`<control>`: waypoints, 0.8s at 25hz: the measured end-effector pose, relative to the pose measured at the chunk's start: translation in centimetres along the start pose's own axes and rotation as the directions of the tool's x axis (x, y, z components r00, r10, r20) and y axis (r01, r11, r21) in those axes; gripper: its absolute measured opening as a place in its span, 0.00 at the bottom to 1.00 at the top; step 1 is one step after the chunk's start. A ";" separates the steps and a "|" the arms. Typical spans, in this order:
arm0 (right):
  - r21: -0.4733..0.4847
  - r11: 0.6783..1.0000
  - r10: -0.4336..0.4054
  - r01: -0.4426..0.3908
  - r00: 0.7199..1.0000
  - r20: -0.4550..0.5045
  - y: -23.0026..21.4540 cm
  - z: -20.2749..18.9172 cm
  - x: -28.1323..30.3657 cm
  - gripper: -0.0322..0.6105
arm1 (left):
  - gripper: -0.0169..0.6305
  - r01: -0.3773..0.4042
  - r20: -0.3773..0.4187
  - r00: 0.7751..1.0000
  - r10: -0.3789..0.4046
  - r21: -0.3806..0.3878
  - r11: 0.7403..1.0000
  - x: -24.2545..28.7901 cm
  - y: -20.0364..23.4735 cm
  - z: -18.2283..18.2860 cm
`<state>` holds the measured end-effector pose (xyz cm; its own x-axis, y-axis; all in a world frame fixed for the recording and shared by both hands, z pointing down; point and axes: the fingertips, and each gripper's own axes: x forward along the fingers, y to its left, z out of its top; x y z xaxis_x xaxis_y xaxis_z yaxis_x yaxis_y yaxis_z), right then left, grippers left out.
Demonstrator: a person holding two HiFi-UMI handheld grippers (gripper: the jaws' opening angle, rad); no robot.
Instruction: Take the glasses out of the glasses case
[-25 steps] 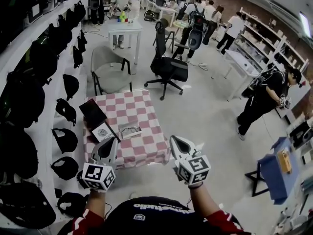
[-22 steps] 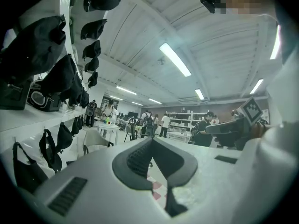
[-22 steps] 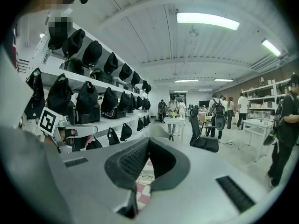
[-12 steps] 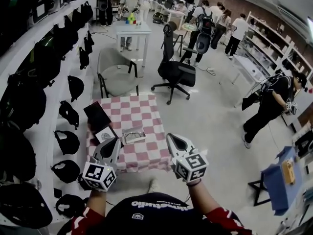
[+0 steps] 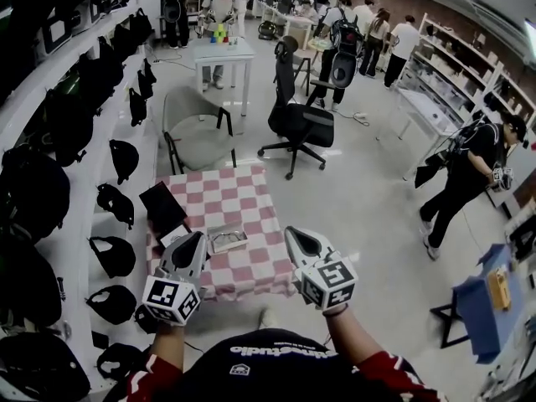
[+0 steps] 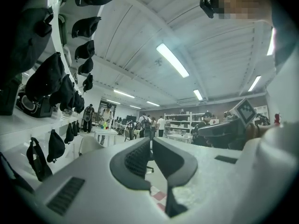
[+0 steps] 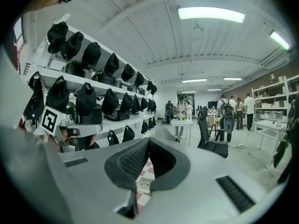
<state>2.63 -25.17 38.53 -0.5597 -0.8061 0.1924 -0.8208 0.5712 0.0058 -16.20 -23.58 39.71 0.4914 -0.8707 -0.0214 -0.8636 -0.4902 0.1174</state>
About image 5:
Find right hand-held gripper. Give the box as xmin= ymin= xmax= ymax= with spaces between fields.
xmin=283 ymin=225 xmax=360 ymax=312

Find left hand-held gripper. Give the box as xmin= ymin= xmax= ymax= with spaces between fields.
xmin=141 ymin=230 xmax=209 ymax=328

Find thin-framed eyeglasses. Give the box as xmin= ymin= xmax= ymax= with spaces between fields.
xmin=211 ymin=230 xmax=247 ymax=246

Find grey glasses case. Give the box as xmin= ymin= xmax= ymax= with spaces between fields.
xmin=206 ymin=219 xmax=250 ymax=255

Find person's left forearm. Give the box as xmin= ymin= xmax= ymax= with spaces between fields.
xmin=148 ymin=322 xmax=188 ymax=372

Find person's right forearm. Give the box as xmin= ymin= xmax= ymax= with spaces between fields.
xmin=324 ymin=306 xmax=372 ymax=370

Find person's legs and shoes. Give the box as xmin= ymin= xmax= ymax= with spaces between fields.
xmin=257 ymin=306 xmax=280 ymax=330

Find person's black and red shirt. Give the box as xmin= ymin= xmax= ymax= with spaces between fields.
xmin=116 ymin=327 xmax=445 ymax=402

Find white metal shelving rack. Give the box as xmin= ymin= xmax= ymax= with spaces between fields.
xmin=0 ymin=0 xmax=168 ymax=402

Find pink and white checkered tablecloth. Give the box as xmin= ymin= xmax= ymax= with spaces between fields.
xmin=146 ymin=164 xmax=298 ymax=303

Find blue table cover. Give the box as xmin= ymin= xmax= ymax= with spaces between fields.
xmin=451 ymin=243 xmax=528 ymax=366

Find black office chair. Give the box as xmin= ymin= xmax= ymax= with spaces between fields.
xmin=257 ymin=34 xmax=336 ymax=182

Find wooden box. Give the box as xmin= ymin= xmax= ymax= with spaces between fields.
xmin=487 ymin=265 xmax=513 ymax=312

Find grey armchair with black legs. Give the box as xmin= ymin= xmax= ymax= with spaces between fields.
xmin=161 ymin=85 xmax=239 ymax=176

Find row of black bags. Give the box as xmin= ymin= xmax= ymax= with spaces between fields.
xmin=0 ymin=0 xmax=158 ymax=402

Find white side table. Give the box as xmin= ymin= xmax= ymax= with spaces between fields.
xmin=376 ymin=85 xmax=461 ymax=182

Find black oval hanging pack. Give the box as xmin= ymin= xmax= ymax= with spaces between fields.
xmin=330 ymin=50 xmax=358 ymax=89

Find white storage shelving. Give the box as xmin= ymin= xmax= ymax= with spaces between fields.
xmin=401 ymin=13 xmax=536 ymax=183

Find pile of coloured cups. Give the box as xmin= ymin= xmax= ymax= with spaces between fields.
xmin=209 ymin=23 xmax=231 ymax=44

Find black frame with white print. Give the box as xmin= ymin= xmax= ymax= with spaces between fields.
xmin=157 ymin=223 xmax=194 ymax=251

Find black picture frame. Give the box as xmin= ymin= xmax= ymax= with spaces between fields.
xmin=138 ymin=181 xmax=188 ymax=242

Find black crossed table frame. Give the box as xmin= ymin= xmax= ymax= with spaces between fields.
xmin=429 ymin=289 xmax=472 ymax=350

